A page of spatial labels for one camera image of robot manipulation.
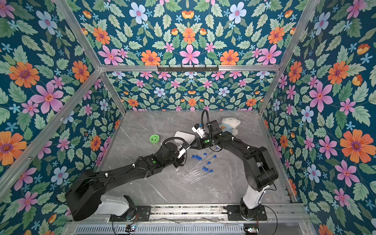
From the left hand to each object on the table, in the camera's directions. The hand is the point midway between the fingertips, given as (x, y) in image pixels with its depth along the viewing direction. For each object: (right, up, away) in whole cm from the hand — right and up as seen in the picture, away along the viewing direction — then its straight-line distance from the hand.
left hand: (185, 151), depth 84 cm
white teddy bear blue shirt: (+30, +16, +15) cm, 37 cm away
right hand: (+6, +5, +1) cm, 8 cm away
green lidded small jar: (-22, +6, +14) cm, 27 cm away
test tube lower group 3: (+15, -13, +4) cm, 20 cm away
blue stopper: (+12, -4, +11) cm, 17 cm away
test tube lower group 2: (+13, -12, +4) cm, 18 cm away
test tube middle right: (+18, -5, +9) cm, 21 cm away
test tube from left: (+7, -5, +10) cm, 13 cm away
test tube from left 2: (+9, -7, +9) cm, 14 cm away
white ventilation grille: (-10, -35, -14) cm, 39 cm away
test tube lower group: (+11, -11, +4) cm, 16 cm away
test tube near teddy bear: (+16, +3, -8) cm, 18 cm away
